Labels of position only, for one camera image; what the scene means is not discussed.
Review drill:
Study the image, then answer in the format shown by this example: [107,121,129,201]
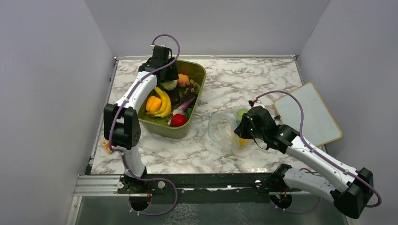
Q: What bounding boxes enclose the green fake cabbage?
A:
[160,80,178,90]

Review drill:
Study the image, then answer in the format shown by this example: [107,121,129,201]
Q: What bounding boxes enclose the orange fake peach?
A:
[177,74,190,88]

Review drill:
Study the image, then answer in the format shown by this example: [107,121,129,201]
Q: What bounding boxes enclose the yellow fake lemon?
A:
[238,138,249,147]

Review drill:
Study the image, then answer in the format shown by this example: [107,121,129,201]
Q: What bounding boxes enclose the green fake lime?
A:
[236,108,248,120]

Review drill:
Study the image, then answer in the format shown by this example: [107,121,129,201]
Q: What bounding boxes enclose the clear zip top bag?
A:
[207,110,241,155]

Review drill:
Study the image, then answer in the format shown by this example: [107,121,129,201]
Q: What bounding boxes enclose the red fake tomato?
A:
[169,114,187,127]

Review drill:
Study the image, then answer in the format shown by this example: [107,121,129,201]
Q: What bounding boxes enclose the dark fake eggplant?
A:
[167,88,181,105]

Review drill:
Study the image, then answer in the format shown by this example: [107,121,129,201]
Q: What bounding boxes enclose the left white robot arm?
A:
[103,45,178,193]

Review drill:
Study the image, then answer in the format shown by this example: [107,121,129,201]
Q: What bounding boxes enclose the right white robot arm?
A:
[234,106,375,219]

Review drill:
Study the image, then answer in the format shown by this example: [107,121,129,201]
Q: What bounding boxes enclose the brown fake nut cluster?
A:
[183,79,199,95]

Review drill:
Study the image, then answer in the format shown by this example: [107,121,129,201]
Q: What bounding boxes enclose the orange fake bell pepper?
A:
[145,96,162,113]

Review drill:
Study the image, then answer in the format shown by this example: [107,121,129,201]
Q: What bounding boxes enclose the purple fake eggplant in bin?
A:
[177,93,198,111]

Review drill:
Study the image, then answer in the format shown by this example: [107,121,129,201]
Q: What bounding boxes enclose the yellow fake banana bunch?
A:
[146,87,171,118]

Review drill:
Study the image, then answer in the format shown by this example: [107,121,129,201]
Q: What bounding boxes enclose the white red fake radish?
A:
[168,108,185,126]

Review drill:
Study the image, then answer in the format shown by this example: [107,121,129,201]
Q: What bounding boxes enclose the olive green plastic bin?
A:
[138,60,207,139]

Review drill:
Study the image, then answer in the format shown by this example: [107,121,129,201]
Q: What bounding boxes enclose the white board with yellow rim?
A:
[274,82,343,146]

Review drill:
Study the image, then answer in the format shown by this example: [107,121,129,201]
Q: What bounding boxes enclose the orange snack packet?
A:
[100,140,113,154]

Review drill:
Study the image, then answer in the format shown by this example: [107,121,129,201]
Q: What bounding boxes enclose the black mounting rail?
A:
[117,172,298,204]

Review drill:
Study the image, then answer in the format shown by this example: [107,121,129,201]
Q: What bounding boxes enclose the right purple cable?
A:
[252,90,383,208]

